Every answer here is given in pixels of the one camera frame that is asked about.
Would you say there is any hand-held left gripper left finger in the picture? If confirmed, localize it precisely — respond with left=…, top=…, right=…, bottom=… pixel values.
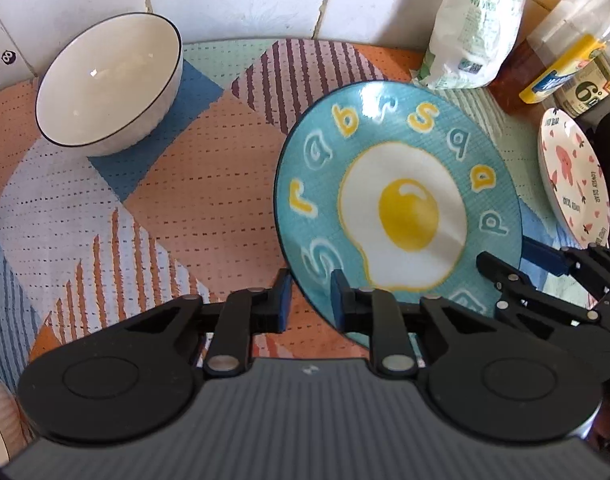
left=120, top=268, right=293, bottom=379

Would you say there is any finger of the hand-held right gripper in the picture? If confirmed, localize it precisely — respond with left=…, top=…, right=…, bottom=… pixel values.
left=522, top=237, right=610, bottom=307
left=476, top=250, right=604, bottom=342

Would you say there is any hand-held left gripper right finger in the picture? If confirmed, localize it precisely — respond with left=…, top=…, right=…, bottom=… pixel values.
left=330, top=268, right=506, bottom=379

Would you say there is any pink rabbit print plate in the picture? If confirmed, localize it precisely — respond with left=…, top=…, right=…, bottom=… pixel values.
left=537, top=107, right=610, bottom=248

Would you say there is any blue fried egg plate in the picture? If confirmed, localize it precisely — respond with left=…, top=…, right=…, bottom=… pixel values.
left=274, top=81, right=524, bottom=348

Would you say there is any white bowl black rim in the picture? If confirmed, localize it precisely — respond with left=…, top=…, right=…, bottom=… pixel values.
left=35, top=12, right=184, bottom=157

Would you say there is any colourful geometric tablecloth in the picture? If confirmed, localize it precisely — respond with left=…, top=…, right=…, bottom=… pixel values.
left=0, top=37, right=610, bottom=461

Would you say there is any clear bottle cream label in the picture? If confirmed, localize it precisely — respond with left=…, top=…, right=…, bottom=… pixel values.
left=552, top=0, right=610, bottom=122

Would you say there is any oil bottle yellow label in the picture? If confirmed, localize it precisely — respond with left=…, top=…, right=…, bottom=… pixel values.
left=488, top=0, right=609, bottom=118

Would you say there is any white plastic powder bag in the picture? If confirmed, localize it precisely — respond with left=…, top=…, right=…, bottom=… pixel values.
left=411, top=0, right=531, bottom=91

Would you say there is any white ribbed bowl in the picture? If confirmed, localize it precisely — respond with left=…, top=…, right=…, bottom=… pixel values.
left=0, top=364, right=32, bottom=467

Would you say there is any white carton black print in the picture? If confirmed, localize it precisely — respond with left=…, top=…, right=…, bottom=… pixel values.
left=0, top=9, right=36, bottom=95

